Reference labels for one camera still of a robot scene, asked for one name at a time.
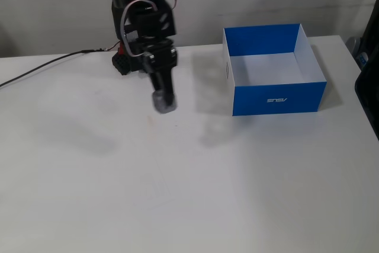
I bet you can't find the blue and white cardboard box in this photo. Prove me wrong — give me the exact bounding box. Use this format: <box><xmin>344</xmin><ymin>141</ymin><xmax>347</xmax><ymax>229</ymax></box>
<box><xmin>222</xmin><ymin>23</ymin><xmax>328</xmax><ymax>117</ymax></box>

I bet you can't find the black hard-backed chair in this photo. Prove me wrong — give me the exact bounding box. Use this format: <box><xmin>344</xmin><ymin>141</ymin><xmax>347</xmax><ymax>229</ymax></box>
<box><xmin>354</xmin><ymin>0</ymin><xmax>379</xmax><ymax>143</ymax></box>

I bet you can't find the white and red servo wire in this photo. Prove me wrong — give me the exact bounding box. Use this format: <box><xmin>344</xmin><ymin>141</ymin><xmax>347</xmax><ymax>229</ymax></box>
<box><xmin>119</xmin><ymin>0</ymin><xmax>178</xmax><ymax>57</ymax></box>

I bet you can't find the gray cube block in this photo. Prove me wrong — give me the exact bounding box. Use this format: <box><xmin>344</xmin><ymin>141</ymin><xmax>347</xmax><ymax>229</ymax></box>
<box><xmin>151</xmin><ymin>89</ymin><xmax>178</xmax><ymax>115</ymax></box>

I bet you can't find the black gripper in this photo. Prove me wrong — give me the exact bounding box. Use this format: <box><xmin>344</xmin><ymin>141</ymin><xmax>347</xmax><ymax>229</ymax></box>
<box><xmin>142</xmin><ymin>39</ymin><xmax>179</xmax><ymax>107</ymax></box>

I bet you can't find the black power cable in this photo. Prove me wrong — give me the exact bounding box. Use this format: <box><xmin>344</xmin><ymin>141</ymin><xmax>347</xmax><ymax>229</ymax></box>
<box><xmin>0</xmin><ymin>49</ymin><xmax>104</xmax><ymax>88</ymax></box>

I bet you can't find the gray and blue chair part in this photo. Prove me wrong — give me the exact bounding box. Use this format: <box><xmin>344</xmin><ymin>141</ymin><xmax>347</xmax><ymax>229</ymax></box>
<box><xmin>345</xmin><ymin>36</ymin><xmax>370</xmax><ymax>71</ymax></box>

